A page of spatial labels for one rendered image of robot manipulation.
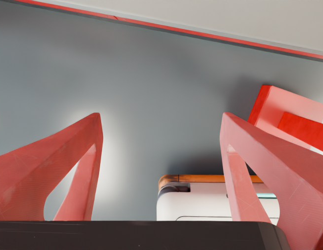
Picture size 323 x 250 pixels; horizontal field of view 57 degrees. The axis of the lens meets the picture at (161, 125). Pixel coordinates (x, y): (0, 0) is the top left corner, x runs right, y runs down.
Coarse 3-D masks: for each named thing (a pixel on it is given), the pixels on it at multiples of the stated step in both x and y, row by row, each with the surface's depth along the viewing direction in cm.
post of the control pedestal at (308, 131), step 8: (280, 120) 99; (288, 120) 92; (296, 120) 87; (304, 120) 82; (312, 120) 78; (280, 128) 96; (288, 128) 90; (296, 128) 85; (304, 128) 80; (312, 128) 76; (320, 128) 72; (296, 136) 83; (304, 136) 78; (312, 136) 74; (320, 136) 70; (312, 144) 73; (320, 144) 69
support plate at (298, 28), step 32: (64, 0) 13; (96, 0) 12; (128, 0) 12; (160, 0) 12; (192, 0) 12; (224, 0) 12; (256, 0) 12; (288, 0) 12; (320, 0) 12; (224, 32) 12; (256, 32) 12; (288, 32) 12; (320, 32) 12
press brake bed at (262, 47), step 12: (0, 0) 111; (12, 0) 105; (24, 0) 98; (72, 12) 106; (84, 12) 98; (96, 12) 94; (132, 24) 106; (144, 24) 99; (156, 24) 94; (192, 36) 106; (204, 36) 101; (216, 36) 94; (252, 48) 107; (264, 48) 101; (276, 48) 95; (312, 60) 107
